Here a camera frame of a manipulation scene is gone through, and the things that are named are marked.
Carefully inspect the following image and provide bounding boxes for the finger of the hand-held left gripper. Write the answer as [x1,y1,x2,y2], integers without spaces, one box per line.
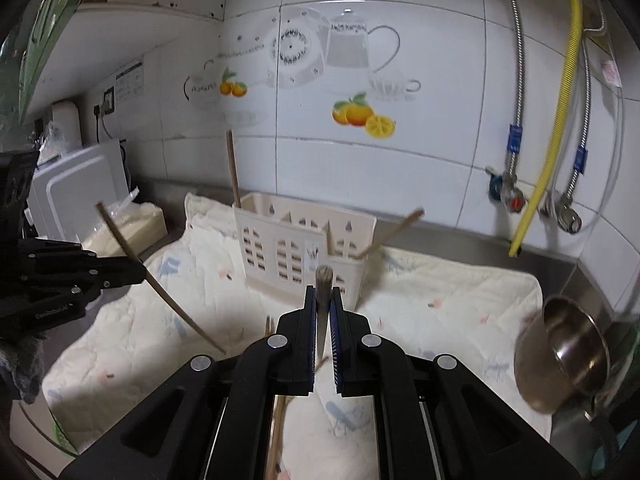
[20,241,147,284]
[20,276,109,307]

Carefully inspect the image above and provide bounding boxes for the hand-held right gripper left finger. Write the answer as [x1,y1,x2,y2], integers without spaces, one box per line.
[60,284,319,480]

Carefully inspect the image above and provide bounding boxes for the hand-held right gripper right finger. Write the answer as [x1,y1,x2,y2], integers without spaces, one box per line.
[327,284,581,480]

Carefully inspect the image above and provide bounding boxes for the beige plastic utensil holder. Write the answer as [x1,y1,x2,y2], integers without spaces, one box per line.
[232,191,377,311]

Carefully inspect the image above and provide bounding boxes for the person's left forearm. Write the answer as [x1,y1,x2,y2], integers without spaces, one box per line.
[0,337,51,403]

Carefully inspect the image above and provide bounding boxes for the white countertop appliance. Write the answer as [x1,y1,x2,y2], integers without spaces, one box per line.
[25,139,132,241]

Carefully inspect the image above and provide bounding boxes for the clear plastic bag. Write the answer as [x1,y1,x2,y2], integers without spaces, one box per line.
[42,120,66,151]

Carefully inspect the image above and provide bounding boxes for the beige pack in plastic wrap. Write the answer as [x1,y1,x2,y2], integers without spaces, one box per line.
[80,187,168,261]

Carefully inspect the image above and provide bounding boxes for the white water purifier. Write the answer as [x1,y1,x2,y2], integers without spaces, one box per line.
[50,101,83,148]

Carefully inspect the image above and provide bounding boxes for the cream quilted printed mat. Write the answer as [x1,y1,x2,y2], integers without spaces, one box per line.
[42,191,553,480]

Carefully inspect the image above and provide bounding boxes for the green panel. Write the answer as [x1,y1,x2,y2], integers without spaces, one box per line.
[15,0,88,116]

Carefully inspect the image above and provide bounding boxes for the stainless steel pot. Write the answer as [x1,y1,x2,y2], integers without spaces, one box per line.
[514,296,613,416]

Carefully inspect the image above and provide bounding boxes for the metal angle valve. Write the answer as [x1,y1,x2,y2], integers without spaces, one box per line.
[545,190,583,233]

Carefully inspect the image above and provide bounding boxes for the wall chart sticker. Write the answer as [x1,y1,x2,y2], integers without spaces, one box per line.
[115,57,145,106]

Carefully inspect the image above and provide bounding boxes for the red handle water valve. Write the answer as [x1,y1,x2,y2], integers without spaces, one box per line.
[487,167,528,211]

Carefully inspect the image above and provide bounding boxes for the braided metal hose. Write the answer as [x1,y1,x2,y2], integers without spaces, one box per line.
[560,35,596,201]
[495,0,526,186]

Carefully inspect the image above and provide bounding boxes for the braided hose right valve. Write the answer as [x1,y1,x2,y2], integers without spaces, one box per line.
[542,80,626,231]

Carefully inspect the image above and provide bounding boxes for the yellow gas hose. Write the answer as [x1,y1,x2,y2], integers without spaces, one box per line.
[507,0,583,259]

